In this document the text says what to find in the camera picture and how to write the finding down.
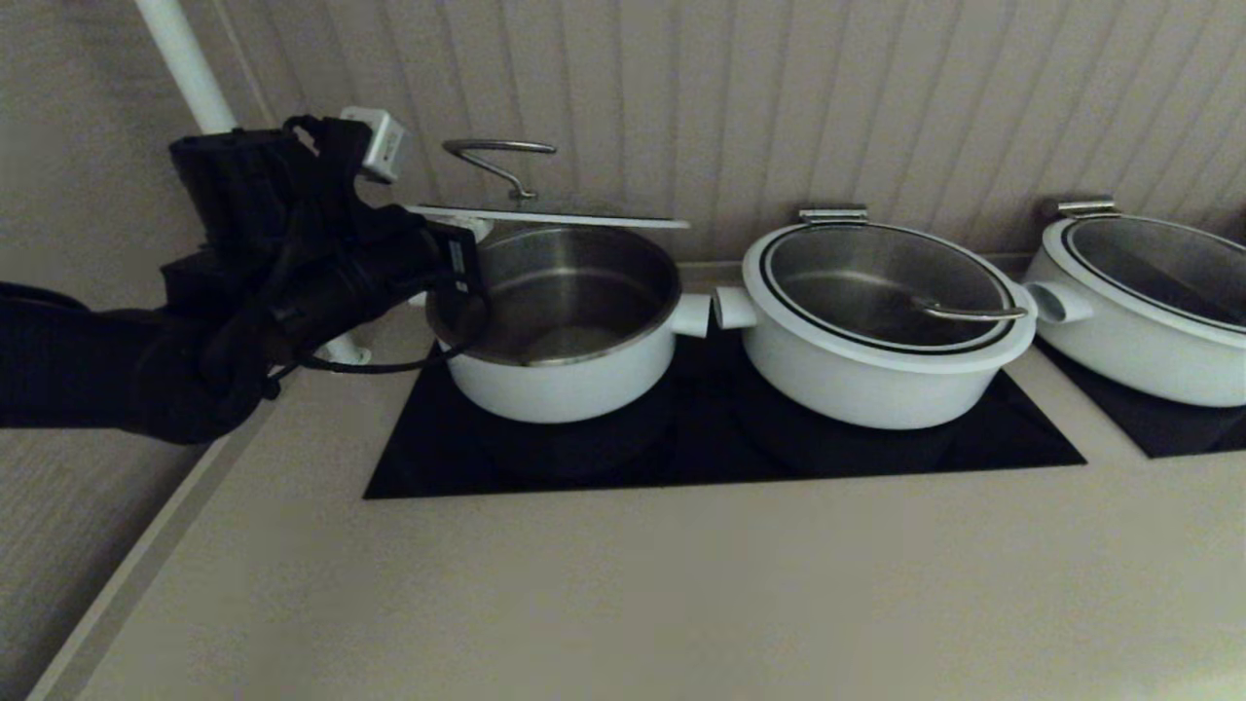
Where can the wide black induction cooktop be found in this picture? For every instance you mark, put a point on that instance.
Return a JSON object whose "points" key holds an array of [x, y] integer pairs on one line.
{"points": [[681, 458]]}

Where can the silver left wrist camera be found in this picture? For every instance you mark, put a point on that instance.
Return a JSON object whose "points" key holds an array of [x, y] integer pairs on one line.
{"points": [[378, 146]]}

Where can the white round cooking pot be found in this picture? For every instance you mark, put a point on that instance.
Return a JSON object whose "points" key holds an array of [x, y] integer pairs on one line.
{"points": [[565, 394], [1119, 360], [857, 394]]}

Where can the white metal pole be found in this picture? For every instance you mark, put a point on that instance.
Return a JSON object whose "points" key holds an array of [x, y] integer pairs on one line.
{"points": [[185, 58]]}

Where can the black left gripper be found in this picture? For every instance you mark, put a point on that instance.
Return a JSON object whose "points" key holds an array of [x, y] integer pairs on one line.
{"points": [[389, 268]]}

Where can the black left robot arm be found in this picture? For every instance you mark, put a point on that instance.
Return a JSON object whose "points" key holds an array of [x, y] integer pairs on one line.
{"points": [[78, 370]]}

